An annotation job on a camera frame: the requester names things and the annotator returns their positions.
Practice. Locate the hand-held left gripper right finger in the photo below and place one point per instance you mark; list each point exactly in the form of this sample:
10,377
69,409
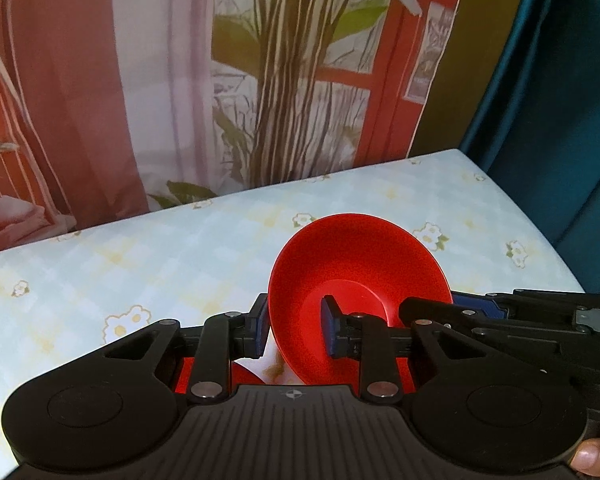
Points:
330,329

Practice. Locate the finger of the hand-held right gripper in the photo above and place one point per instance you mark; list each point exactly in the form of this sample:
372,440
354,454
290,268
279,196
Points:
480,306
480,332

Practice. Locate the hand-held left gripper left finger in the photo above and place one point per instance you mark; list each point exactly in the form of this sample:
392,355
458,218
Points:
259,324

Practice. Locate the red plastic bowl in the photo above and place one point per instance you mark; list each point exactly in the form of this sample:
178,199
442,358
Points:
242,374
345,270

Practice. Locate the person's right hand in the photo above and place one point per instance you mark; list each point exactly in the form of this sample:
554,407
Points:
597,457

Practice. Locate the floral tablecloth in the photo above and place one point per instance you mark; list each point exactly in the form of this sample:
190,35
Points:
155,270

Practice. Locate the teal curtain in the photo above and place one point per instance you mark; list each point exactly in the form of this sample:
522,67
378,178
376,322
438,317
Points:
555,110

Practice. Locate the printed backdrop cloth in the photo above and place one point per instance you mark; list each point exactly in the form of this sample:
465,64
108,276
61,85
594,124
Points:
180,85

